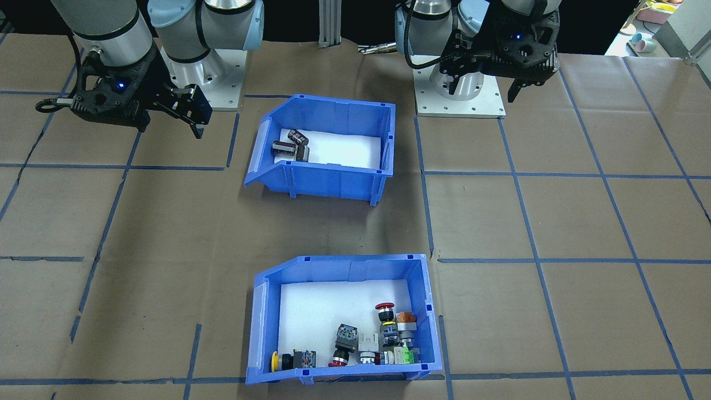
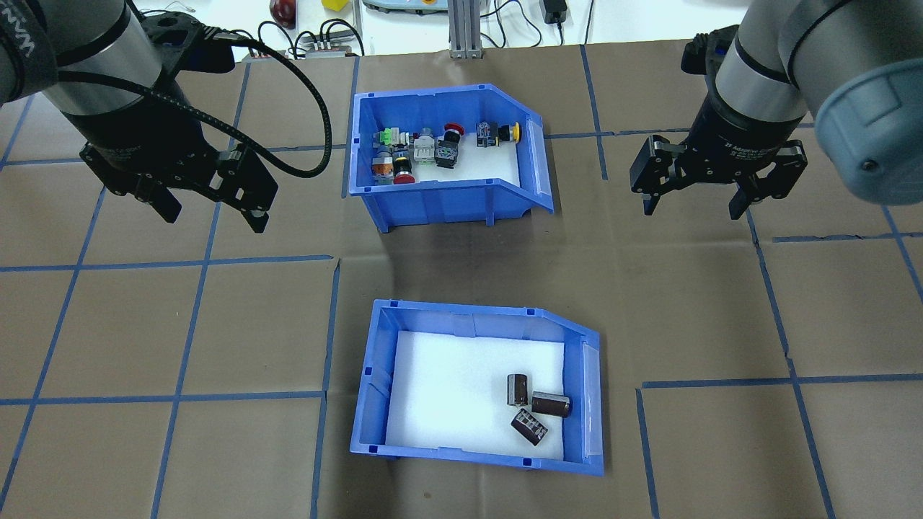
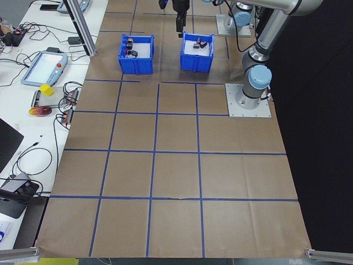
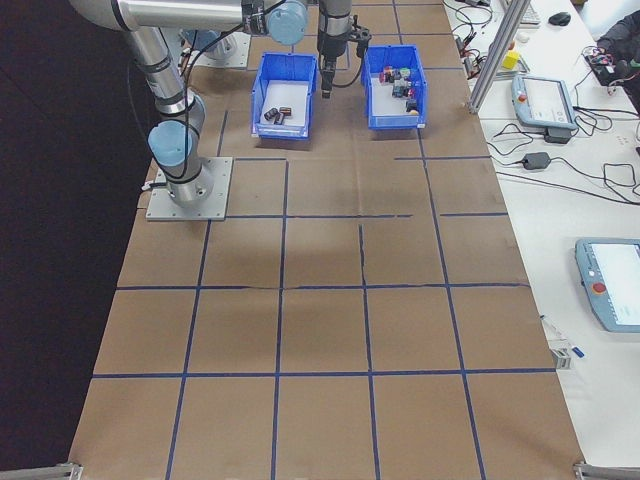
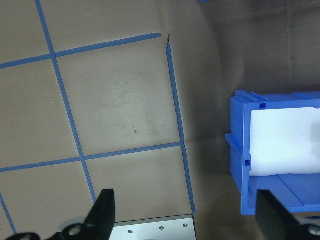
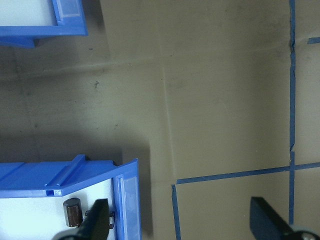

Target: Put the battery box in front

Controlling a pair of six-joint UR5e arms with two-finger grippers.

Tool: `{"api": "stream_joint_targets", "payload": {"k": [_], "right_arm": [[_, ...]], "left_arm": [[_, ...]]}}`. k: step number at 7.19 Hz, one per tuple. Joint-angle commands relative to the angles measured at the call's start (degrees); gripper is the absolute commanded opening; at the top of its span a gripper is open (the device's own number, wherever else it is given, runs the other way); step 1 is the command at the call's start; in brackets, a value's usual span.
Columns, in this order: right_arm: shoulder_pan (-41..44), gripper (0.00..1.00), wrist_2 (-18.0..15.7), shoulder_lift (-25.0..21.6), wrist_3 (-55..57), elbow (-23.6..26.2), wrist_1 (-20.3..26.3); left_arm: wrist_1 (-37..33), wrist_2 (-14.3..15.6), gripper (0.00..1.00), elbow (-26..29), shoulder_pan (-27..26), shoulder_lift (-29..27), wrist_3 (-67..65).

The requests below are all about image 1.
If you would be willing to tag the blue bin with capacitors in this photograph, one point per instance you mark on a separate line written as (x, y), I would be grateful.
(328, 183)

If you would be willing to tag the blue bin with push buttons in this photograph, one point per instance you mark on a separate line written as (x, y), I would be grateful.
(266, 311)

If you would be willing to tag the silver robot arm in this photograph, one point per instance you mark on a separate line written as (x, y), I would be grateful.
(427, 16)
(105, 28)

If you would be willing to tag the white foam bin liner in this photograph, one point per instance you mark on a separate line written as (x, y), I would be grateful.
(316, 311)
(344, 147)

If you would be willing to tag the pastel cup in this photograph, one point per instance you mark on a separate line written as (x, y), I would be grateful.
(643, 42)

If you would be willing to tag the grey metal bar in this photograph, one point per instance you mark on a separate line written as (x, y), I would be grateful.
(683, 44)

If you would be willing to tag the red mushroom push button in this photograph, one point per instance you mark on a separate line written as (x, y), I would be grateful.
(385, 316)

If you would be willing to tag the white square base plate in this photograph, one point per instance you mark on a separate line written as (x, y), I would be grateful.
(422, 108)
(228, 97)

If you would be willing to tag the aluminium profile post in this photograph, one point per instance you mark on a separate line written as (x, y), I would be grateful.
(329, 22)

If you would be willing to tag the orange push button switch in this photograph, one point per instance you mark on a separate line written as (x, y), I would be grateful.
(405, 322)

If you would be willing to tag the yellow push button switch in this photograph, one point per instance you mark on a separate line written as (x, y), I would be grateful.
(283, 361)

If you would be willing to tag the white push button switch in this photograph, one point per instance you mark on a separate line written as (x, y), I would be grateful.
(367, 343)

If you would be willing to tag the green push button switch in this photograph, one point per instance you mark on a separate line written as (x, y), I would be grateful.
(407, 355)

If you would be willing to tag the red button switch, black body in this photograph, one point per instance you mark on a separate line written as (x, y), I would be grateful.
(345, 339)

